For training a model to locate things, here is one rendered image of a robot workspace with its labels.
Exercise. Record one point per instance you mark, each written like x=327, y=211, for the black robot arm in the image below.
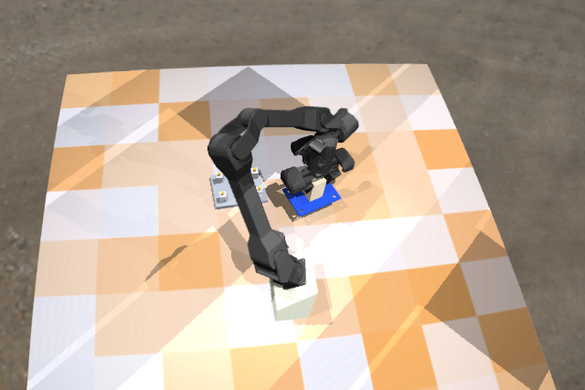
x=231, y=154

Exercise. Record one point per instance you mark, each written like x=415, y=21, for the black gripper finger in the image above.
x=309, y=187
x=332, y=176

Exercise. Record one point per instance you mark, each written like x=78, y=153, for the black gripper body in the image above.
x=295, y=181

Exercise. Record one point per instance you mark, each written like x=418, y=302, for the blue plate with square grey handle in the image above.
x=321, y=195

